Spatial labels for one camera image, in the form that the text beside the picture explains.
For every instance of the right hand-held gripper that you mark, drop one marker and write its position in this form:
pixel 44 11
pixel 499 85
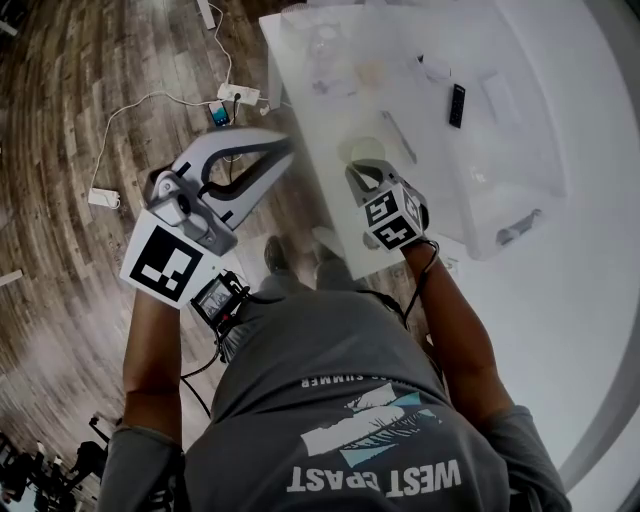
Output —
pixel 395 220

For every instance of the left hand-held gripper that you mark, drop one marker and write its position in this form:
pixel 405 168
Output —
pixel 165 260

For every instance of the person's right forearm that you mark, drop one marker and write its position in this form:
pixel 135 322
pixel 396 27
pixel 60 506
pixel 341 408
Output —
pixel 460 340

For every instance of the person's left forearm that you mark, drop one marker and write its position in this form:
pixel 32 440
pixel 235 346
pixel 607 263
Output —
pixel 150 360

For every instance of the thin grey strip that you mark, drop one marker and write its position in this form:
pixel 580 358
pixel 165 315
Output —
pixel 398 138

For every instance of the smartphone with lit screen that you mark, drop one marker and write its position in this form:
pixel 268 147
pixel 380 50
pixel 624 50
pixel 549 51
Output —
pixel 219 113

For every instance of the white power strip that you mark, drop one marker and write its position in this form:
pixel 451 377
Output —
pixel 238 93

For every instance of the white table leg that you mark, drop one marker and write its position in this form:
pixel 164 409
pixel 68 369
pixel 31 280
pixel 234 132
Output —
pixel 279 80
pixel 206 14

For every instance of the person's left dark shoe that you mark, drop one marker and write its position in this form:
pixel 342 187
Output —
pixel 279 254

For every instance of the black remote control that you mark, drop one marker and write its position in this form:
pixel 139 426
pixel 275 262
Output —
pixel 456 106

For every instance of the small white object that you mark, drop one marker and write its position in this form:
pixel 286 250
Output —
pixel 434 66

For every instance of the black waist-mounted monitor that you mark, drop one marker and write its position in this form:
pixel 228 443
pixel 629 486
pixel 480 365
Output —
pixel 217 302

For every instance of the person's grey printed shirt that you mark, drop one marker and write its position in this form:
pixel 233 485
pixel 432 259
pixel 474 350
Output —
pixel 325 360

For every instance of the black office chair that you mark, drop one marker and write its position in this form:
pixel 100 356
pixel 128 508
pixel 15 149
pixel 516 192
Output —
pixel 87 452

